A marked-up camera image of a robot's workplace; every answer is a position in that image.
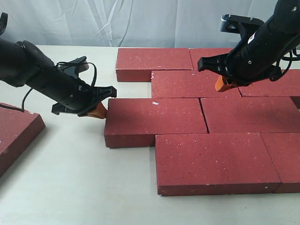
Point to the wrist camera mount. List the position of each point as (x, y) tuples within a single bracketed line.
[(75, 67), (244, 26)]

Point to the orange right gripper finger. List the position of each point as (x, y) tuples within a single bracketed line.
[(224, 84)]

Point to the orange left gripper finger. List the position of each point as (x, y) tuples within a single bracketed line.
[(100, 112)]

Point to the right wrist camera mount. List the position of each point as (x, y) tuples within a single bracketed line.
[(244, 26)]

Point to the pale blue backdrop cloth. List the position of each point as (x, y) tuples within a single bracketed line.
[(128, 23)]

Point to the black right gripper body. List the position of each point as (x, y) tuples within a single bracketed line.
[(253, 60)]

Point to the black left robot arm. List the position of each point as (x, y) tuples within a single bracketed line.
[(22, 63)]

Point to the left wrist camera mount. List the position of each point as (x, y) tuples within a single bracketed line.
[(75, 67)]

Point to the red brick under leaning one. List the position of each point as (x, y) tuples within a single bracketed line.
[(251, 115)]

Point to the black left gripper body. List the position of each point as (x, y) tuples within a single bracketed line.
[(72, 96)]

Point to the red brick with silver chip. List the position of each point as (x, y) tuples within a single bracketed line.
[(17, 131)]

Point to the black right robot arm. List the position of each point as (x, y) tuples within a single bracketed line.
[(287, 8)]

